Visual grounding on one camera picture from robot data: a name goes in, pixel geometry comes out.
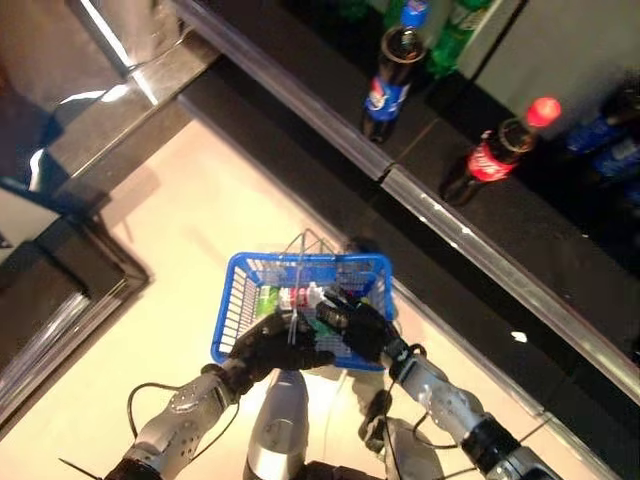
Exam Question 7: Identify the dark display shelf unit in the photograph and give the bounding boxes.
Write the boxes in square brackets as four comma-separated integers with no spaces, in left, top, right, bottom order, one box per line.
[0,174,151,426]

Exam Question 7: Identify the blue plastic shopping basket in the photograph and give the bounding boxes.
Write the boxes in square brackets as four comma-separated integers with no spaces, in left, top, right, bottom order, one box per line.
[209,228,399,374]

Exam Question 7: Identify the silver left robot leg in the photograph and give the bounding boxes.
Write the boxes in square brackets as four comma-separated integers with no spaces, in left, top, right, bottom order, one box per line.
[243,369,311,480]

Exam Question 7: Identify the green soda can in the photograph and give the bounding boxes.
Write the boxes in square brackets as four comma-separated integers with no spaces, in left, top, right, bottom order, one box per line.
[255,285,281,316]

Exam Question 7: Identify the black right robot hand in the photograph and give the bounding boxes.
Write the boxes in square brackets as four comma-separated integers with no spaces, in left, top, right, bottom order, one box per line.
[314,292,406,366]

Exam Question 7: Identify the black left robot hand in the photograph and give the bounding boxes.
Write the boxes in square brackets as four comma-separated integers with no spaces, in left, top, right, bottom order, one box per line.
[219,309,336,396]

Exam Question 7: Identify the glossy dark counter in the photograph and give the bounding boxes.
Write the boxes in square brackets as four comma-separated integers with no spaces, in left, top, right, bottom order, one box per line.
[0,0,224,211]

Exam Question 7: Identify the black shelf plinth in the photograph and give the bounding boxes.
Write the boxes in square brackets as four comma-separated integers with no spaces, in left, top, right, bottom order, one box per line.
[177,64,640,480]

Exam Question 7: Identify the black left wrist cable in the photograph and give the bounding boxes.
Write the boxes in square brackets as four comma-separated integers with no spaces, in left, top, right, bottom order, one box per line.
[126,382,241,461]

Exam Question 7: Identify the Coca-Cola bottle red cap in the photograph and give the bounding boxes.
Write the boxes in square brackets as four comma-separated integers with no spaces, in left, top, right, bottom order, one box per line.
[438,96,562,206]

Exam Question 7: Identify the black shelf with clear rail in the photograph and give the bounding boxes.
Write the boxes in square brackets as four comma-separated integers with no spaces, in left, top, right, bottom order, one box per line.
[169,0,640,391]

